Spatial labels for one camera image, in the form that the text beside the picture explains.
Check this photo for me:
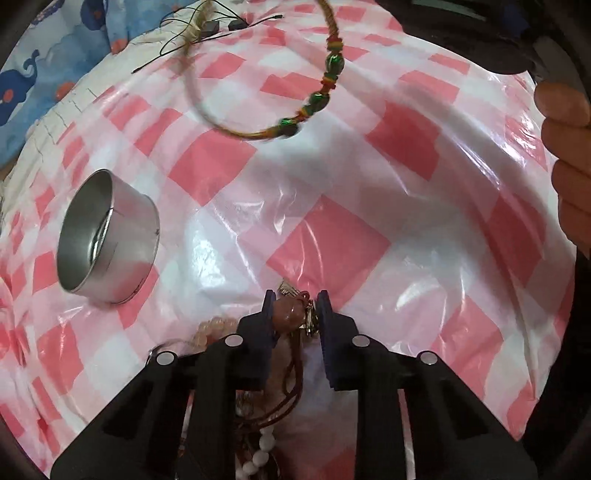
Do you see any blue whale print pillow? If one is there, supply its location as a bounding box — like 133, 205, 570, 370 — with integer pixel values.
0, 0, 127, 162

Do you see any pink bead bracelet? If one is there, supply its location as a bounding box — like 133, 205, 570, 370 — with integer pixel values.
194, 316, 245, 352

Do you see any silver round tin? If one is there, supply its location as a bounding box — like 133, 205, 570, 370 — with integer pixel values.
56, 169, 161, 305

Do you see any brown cord necklace with charms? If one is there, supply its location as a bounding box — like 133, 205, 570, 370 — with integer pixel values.
238, 285, 321, 444

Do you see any braided bracelet with green beads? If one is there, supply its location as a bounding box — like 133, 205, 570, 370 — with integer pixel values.
178, 0, 345, 141

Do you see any pink checkered plastic sheet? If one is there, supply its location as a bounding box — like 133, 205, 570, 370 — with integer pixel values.
0, 14, 578, 480

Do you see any person's right hand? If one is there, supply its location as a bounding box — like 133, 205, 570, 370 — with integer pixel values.
534, 82, 591, 259

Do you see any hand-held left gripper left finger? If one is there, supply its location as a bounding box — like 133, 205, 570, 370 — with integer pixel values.
50, 290, 280, 480

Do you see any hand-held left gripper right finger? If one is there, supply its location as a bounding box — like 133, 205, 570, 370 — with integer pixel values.
318, 290, 539, 480

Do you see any black earphone cable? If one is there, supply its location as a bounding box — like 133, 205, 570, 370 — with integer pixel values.
131, 0, 284, 75

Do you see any white bead bracelet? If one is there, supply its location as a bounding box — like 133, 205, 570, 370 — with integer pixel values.
236, 427, 278, 480

